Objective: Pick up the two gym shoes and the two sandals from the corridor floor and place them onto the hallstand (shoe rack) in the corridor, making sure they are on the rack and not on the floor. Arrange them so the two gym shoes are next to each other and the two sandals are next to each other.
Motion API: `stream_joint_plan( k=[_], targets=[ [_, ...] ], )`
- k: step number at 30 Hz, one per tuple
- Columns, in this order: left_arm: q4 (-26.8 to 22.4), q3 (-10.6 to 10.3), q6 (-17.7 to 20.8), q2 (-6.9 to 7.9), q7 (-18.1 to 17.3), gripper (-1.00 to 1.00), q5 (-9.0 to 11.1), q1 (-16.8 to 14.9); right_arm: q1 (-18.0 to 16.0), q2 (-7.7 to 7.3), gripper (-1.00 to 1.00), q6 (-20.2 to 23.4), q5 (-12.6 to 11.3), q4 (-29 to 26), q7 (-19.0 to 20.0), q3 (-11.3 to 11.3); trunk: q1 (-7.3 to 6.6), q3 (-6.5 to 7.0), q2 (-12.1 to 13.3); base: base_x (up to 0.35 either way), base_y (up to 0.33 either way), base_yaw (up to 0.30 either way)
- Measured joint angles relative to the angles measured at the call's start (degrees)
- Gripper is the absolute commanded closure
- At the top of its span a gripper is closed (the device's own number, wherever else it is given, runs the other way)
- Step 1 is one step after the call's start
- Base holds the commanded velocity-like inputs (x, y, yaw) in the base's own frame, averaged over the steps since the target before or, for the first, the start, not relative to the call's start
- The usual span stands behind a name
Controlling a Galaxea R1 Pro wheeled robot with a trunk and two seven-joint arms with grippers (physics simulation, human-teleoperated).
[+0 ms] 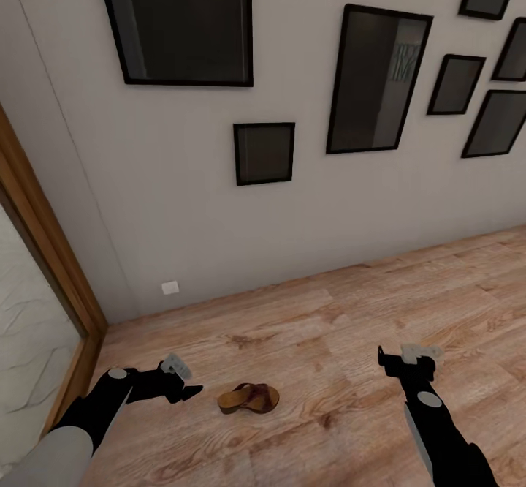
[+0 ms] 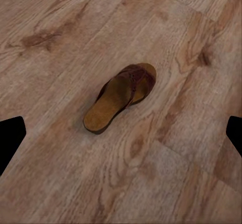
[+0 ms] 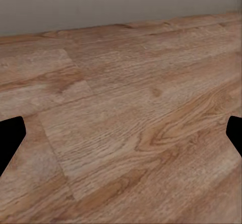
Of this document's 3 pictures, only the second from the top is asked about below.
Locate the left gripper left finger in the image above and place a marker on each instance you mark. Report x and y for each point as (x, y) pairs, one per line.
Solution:
(12, 133)

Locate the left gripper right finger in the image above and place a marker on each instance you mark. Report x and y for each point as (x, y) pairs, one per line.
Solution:
(234, 132)

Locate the sandal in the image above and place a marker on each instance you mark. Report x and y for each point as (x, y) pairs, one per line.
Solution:
(130, 86)

